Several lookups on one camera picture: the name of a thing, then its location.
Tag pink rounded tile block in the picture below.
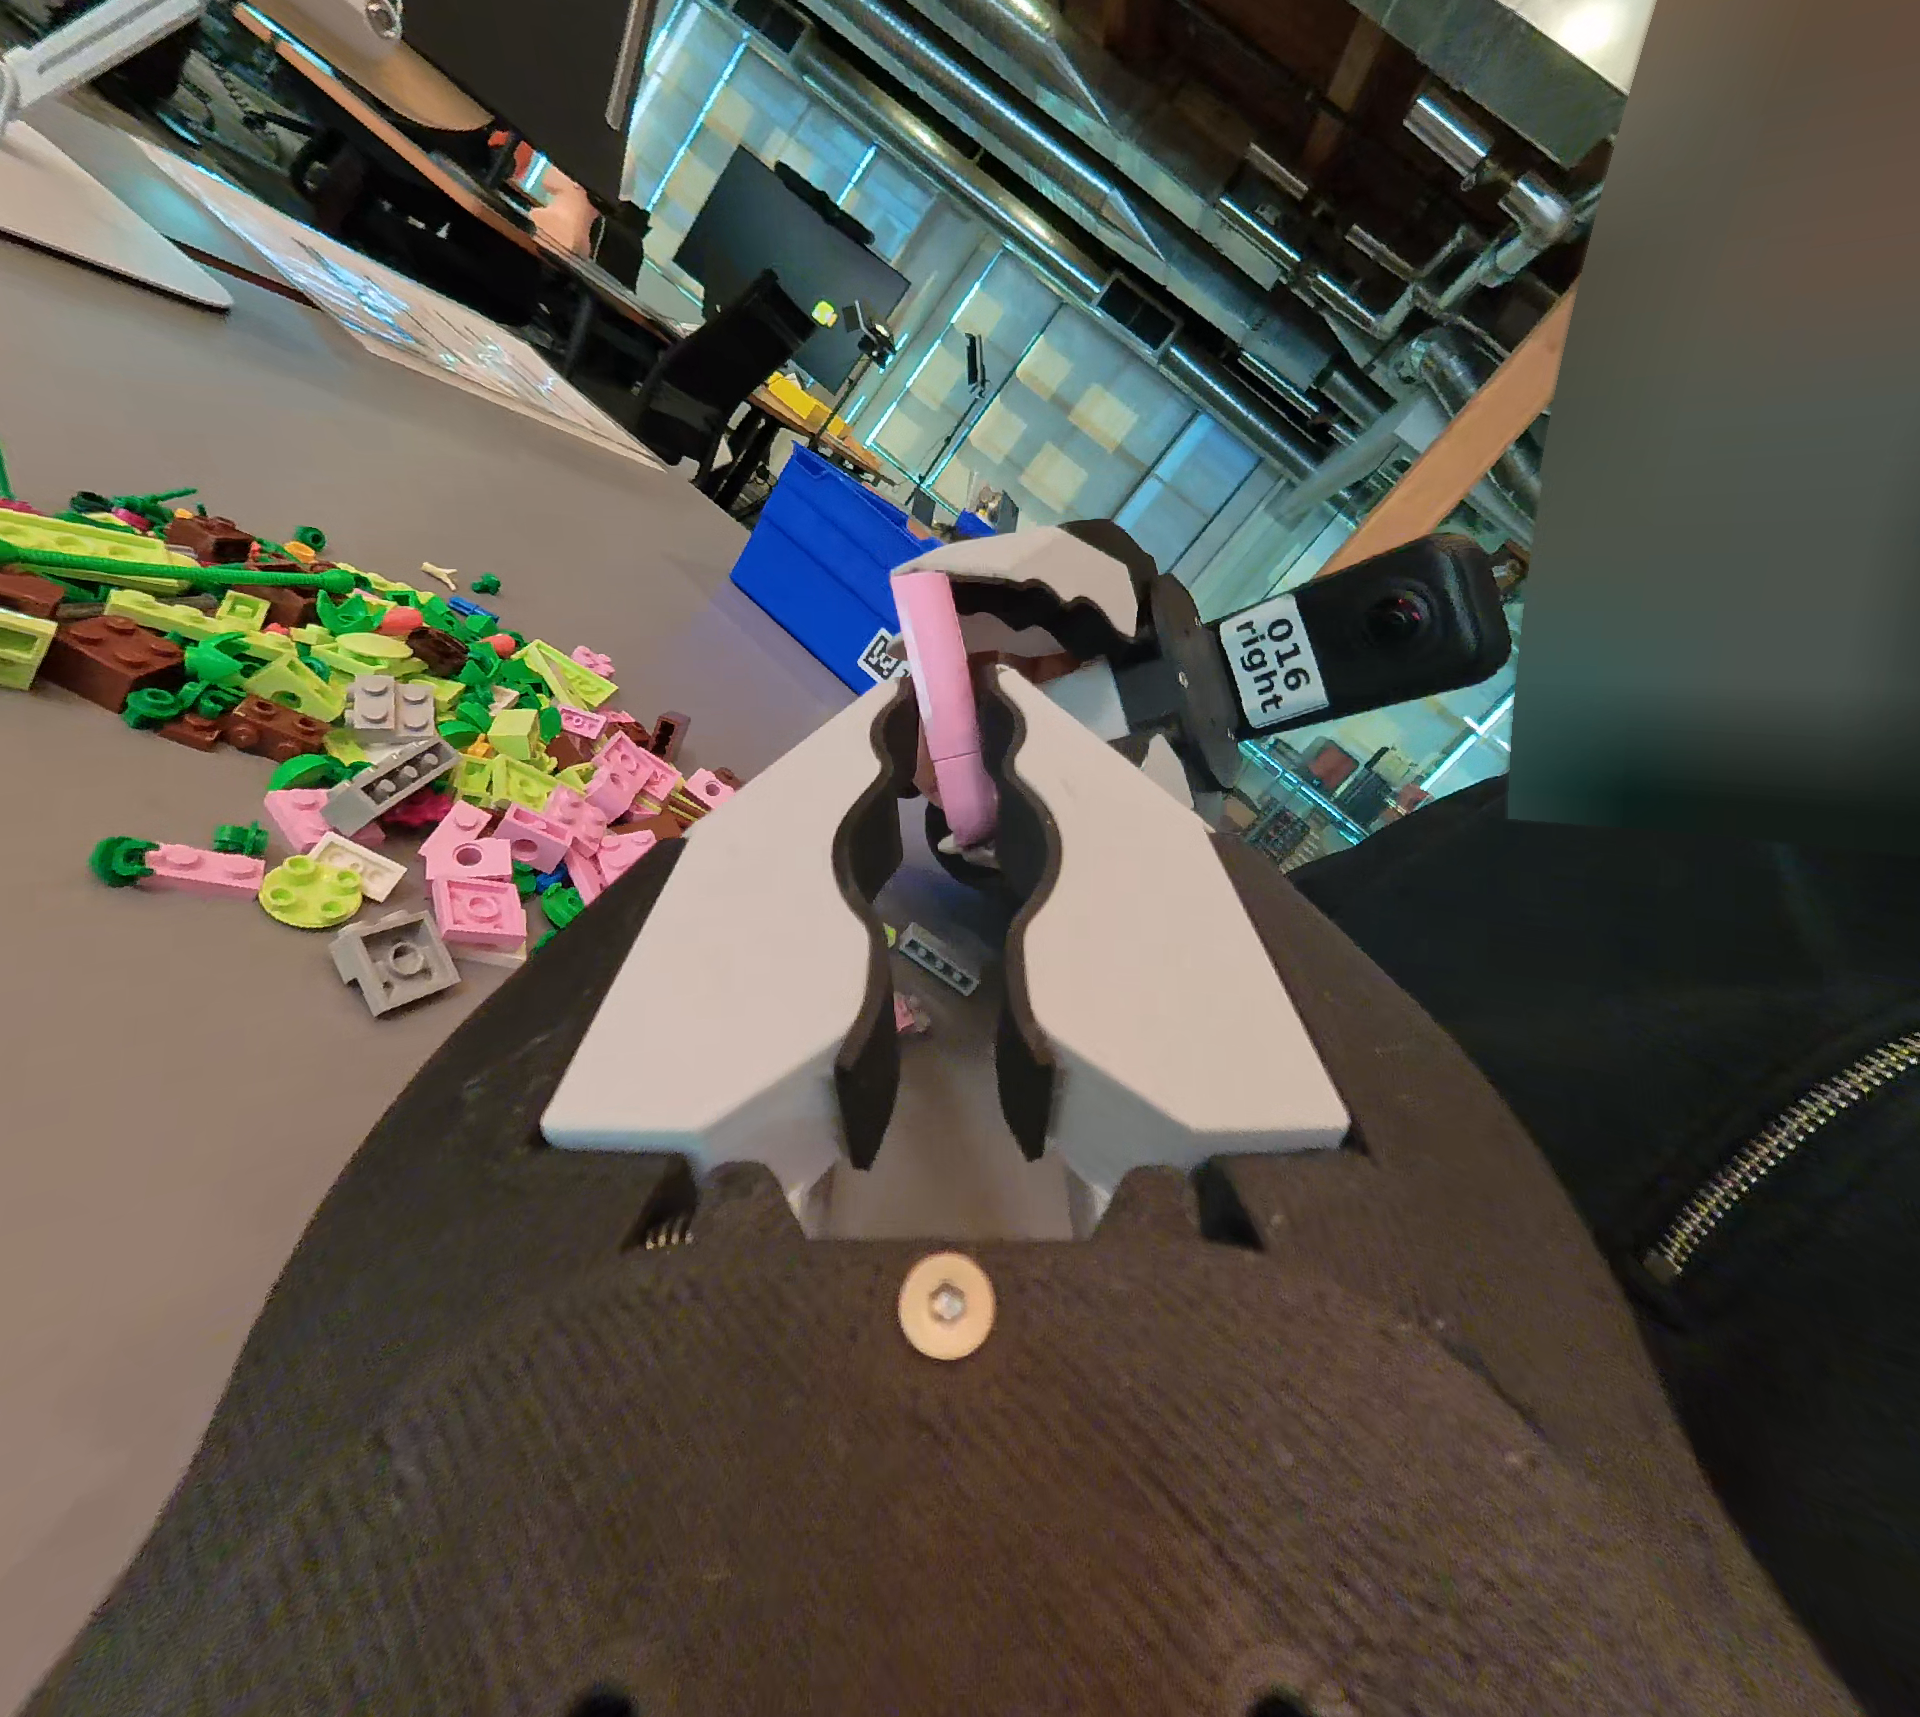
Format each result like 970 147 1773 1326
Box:
894 574 1004 846

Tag grey square plate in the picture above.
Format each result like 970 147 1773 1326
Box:
329 907 464 1021

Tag person's black jacket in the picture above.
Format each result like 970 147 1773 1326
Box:
1291 772 1920 1717

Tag black office chair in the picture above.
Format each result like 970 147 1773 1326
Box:
632 268 824 511

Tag pile of mixed toy bricks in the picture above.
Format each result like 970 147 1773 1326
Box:
0 443 745 1021

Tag blue plastic bin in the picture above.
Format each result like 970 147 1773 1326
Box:
730 443 951 702

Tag silver air duct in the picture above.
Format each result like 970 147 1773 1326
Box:
704 0 1592 475

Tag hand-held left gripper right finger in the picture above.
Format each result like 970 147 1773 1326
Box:
997 670 1353 1224

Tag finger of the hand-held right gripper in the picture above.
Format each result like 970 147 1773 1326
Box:
892 533 1121 660
1042 659 1134 745

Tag black monitor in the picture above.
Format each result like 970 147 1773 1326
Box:
673 146 912 396

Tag printed paper sheet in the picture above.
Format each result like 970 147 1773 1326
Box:
143 133 671 471

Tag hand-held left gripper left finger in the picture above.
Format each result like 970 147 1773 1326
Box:
542 685 911 1217

